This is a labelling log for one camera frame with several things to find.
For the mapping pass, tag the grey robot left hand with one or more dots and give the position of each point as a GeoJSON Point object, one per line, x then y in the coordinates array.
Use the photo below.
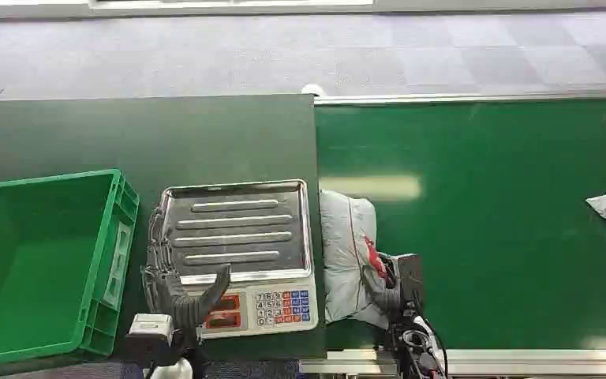
{"type": "Point", "coordinates": [188, 308]}

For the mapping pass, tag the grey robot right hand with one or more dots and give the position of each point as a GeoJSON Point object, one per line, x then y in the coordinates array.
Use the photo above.
{"type": "Point", "coordinates": [384, 298]}

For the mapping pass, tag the grey plastic parcel red label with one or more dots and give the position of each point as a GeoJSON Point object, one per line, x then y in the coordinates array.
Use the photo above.
{"type": "Point", "coordinates": [342, 246]}

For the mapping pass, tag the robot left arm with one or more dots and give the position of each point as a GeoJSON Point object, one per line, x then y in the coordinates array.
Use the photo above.
{"type": "Point", "coordinates": [164, 350]}

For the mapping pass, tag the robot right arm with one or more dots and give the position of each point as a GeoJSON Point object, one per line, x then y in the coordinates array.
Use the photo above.
{"type": "Point", "coordinates": [413, 345]}

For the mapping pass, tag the electronic scale with steel tray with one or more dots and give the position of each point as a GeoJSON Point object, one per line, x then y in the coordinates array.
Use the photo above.
{"type": "Point", "coordinates": [245, 246]}

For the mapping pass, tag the green conveyor belt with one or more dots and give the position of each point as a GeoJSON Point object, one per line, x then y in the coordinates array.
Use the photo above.
{"type": "Point", "coordinates": [491, 225]}

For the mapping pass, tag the green plastic crate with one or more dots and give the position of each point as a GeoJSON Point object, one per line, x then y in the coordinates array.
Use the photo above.
{"type": "Point", "coordinates": [41, 267]}

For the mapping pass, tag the white round cap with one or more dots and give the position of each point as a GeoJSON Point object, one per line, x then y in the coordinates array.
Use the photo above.
{"type": "Point", "coordinates": [313, 90]}

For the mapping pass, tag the dark right wrist camera box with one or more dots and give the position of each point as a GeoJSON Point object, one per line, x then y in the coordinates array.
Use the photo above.
{"type": "Point", "coordinates": [410, 277]}

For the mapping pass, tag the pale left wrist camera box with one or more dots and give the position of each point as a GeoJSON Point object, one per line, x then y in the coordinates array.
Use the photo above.
{"type": "Point", "coordinates": [150, 324]}

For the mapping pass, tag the silver conveyor frame rail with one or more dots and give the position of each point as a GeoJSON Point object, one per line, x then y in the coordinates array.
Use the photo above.
{"type": "Point", "coordinates": [517, 362]}
{"type": "Point", "coordinates": [470, 97]}

